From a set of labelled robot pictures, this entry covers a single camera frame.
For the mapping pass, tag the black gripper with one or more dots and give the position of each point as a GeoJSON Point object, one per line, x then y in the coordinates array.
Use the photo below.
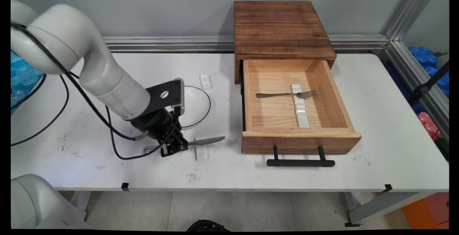
{"type": "Point", "coordinates": [159, 125]}

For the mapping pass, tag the silver table knife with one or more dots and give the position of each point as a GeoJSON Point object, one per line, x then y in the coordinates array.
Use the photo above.
{"type": "Point", "coordinates": [208, 141]}

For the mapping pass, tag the white knife rest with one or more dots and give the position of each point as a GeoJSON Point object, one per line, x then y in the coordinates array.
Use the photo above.
{"type": "Point", "coordinates": [202, 155]}

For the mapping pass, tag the white plate with black rim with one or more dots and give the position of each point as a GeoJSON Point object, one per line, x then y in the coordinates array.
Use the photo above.
{"type": "Point", "coordinates": [197, 106]}

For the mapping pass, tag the black table edge clip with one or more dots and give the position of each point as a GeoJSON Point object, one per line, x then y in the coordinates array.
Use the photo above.
{"type": "Point", "coordinates": [387, 188]}
{"type": "Point", "coordinates": [125, 187]}

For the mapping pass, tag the small white cutlery rest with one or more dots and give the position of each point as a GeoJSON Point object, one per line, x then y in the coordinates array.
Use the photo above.
{"type": "Point", "coordinates": [205, 81]}

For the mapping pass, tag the black round object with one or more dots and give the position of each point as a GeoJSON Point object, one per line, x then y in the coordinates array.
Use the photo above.
{"type": "Point", "coordinates": [208, 226]}

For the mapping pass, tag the grey straight table leg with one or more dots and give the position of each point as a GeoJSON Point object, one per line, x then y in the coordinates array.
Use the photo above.
{"type": "Point", "coordinates": [80, 201]}

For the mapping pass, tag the silver fork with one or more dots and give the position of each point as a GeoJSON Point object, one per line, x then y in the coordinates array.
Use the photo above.
{"type": "Point", "coordinates": [276, 95]}

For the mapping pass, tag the light wooden drawer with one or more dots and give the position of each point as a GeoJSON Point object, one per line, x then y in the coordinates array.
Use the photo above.
{"type": "Point", "coordinates": [297, 143]}

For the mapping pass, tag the long white cutlery rest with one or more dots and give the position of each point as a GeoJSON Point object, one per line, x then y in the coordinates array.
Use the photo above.
{"type": "Point", "coordinates": [303, 118]}

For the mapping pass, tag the dark brown wooden cabinet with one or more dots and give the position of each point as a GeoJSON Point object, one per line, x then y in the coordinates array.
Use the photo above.
{"type": "Point", "coordinates": [279, 27]}

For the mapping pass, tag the light blue plastic bag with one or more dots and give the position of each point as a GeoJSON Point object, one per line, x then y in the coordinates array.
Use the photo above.
{"type": "Point", "coordinates": [21, 81]}

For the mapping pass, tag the grey slanted table leg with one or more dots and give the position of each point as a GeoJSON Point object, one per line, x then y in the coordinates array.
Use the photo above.
{"type": "Point", "coordinates": [376, 206]}

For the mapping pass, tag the black stand pole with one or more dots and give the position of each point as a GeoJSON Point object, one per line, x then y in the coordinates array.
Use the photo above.
{"type": "Point", "coordinates": [421, 90]}

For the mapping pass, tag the pink plastic bag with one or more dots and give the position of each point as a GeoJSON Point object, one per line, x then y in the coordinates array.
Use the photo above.
{"type": "Point", "coordinates": [426, 122]}

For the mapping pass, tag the orange box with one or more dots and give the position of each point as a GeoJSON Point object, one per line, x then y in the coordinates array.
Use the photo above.
{"type": "Point", "coordinates": [430, 210]}

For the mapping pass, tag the dark blue plastic bag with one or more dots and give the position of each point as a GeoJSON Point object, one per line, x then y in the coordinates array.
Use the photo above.
{"type": "Point", "coordinates": [423, 56]}

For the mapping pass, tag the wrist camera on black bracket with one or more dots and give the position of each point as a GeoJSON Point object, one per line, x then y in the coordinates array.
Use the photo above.
{"type": "Point", "coordinates": [165, 93]}

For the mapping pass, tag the horizontal aluminium frame rail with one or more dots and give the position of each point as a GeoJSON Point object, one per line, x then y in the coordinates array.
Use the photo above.
{"type": "Point", "coordinates": [179, 43]}

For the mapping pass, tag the aluminium frame side rail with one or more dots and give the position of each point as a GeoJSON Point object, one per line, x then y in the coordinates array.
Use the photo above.
{"type": "Point", "coordinates": [412, 73]}

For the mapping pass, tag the aluminium frame post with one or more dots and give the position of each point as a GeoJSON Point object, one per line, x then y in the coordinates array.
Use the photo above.
{"type": "Point", "coordinates": [408, 9]}

